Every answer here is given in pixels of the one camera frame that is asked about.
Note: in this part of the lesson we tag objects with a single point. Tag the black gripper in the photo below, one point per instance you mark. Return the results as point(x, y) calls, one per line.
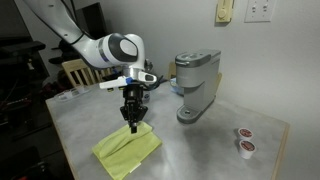
point(133, 95)

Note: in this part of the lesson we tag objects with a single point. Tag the yellow-green microfiber towel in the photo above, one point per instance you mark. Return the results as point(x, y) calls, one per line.
point(130, 150)

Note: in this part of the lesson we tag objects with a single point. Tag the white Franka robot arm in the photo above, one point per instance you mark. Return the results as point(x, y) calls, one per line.
point(110, 50)

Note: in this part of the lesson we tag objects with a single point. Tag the white tissue box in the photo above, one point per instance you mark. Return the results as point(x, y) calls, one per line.
point(147, 96)

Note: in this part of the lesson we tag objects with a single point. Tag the light blue cardboard box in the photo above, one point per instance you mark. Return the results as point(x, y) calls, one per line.
point(175, 87)

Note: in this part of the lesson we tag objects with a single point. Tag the clear plastic tray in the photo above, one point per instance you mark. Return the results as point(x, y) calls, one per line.
point(66, 95)

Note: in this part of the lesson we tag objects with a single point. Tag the grey coffee maker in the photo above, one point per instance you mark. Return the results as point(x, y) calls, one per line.
point(196, 80)

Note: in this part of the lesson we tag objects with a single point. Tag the wooden slatted chair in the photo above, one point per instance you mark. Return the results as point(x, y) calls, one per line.
point(71, 66)

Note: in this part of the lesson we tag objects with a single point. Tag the white coffee pod red lid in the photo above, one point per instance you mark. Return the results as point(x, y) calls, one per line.
point(245, 133)
point(247, 148)

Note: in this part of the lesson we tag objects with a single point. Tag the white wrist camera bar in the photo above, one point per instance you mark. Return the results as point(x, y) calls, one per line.
point(115, 82)

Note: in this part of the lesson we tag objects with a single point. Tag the beige wall thermostat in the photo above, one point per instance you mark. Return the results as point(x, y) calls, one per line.
point(224, 11)

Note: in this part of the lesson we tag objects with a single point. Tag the white light switch plate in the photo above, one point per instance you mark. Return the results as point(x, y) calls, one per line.
point(260, 10)

